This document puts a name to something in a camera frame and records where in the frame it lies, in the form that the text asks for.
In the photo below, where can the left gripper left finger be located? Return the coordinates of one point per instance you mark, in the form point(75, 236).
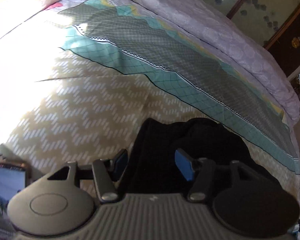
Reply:
point(106, 172)

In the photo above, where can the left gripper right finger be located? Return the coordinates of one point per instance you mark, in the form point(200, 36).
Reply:
point(198, 171)

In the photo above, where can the black pants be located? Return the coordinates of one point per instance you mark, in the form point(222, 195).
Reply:
point(152, 169)

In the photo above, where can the patterned bed sheet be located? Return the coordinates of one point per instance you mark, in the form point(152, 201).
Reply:
point(78, 81)

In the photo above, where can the smartphone in pink case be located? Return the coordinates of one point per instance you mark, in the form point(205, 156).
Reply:
point(13, 179)

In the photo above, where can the lilac quilted comforter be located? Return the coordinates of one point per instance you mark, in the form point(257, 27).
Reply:
point(206, 23)

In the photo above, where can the wooden wardrobe with glass doors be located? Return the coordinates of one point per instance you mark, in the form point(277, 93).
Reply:
point(273, 24)

